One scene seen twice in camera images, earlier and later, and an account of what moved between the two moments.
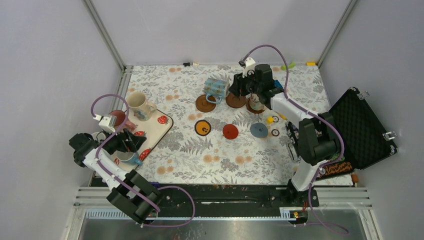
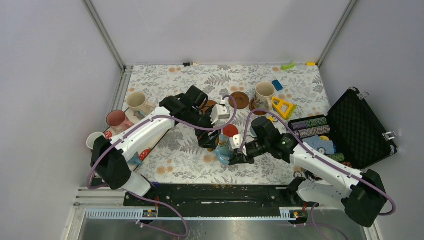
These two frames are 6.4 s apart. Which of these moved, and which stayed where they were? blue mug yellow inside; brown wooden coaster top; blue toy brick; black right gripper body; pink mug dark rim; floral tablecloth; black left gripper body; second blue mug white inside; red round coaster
Moved: black right gripper body; blue mug yellow inside; black left gripper body
Stayed: pink mug dark rim; brown wooden coaster top; floral tablecloth; red round coaster; blue toy brick; second blue mug white inside
